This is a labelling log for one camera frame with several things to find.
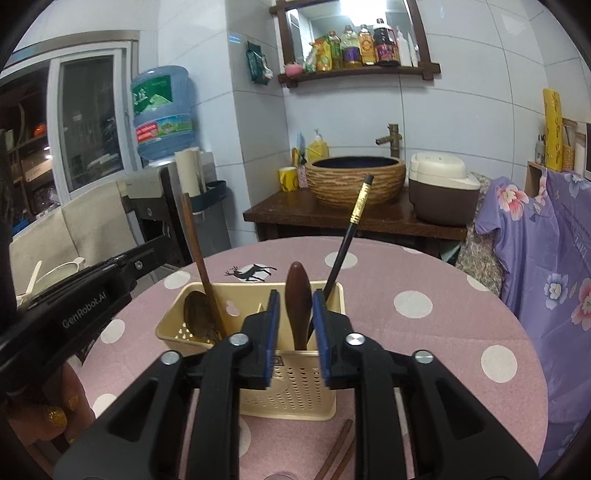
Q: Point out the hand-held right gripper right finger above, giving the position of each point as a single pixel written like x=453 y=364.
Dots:
x=321 y=337

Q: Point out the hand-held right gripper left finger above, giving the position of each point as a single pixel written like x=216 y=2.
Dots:
x=272 y=337

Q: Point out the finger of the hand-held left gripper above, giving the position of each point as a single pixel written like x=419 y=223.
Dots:
x=147 y=254

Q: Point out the dark wooden spoon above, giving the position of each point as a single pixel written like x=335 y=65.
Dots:
x=298 y=295

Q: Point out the cream plastic utensil holder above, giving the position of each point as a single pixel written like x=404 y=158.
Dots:
x=295 y=392

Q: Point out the black chopstick gold band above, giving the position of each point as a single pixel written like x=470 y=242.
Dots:
x=353 y=221

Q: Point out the person's left hand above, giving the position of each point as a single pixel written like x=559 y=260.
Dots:
x=46 y=406

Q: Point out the cream cooking pot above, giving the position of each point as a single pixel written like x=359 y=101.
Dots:
x=51 y=277

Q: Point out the grey water dispenser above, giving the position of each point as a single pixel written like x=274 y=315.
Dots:
x=147 y=198

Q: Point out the dark blue side holder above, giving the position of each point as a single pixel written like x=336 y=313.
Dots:
x=210 y=196

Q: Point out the cream paper roll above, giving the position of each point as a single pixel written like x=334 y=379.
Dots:
x=189 y=170

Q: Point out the dark wooden cabinet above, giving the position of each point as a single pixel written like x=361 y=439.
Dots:
x=295 y=212

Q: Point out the blue water bottle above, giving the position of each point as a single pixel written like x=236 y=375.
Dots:
x=161 y=110

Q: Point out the sliding glass window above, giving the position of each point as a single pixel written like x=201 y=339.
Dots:
x=87 y=120

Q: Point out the wicker sink basin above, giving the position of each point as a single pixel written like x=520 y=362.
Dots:
x=355 y=184

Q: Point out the yellow cup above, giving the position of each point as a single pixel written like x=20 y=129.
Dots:
x=288 y=180

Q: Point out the patterned small cup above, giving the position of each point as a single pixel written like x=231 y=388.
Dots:
x=302 y=177

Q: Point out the grey patterned cloth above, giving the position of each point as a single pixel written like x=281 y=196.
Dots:
x=480 y=249

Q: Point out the blue toothbrush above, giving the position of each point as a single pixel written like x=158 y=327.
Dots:
x=301 y=147

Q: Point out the yellow soap bottle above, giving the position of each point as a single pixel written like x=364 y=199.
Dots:
x=318 y=150

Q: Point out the brown and cream rice cooker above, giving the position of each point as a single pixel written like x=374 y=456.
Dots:
x=443 y=194

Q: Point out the bronze faucet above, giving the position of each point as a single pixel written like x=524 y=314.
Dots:
x=395 y=141

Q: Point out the green hanging packet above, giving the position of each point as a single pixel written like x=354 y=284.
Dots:
x=256 y=64

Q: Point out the pink bowl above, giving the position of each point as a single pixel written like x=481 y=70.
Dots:
x=293 y=69

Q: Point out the purple floral cloth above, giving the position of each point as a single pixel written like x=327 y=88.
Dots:
x=545 y=258

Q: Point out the yellow packet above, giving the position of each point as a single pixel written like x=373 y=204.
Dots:
x=321 y=57

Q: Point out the wooden framed mirror shelf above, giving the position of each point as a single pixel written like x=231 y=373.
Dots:
x=360 y=73

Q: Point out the yellow oil bottle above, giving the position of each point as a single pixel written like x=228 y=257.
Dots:
x=334 y=53

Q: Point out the purple label bottle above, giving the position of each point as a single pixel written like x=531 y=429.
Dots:
x=351 y=50

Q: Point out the orange label bottle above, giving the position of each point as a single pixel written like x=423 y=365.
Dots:
x=366 y=48

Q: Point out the dark soy sauce bottle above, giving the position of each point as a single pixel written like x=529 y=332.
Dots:
x=385 y=46

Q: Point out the white squeeze bottle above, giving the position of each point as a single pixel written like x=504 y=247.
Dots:
x=406 y=50

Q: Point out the yellow patterned roll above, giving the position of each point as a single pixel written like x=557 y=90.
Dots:
x=552 y=129

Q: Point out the wooden open shelf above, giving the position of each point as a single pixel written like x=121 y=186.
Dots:
x=577 y=152

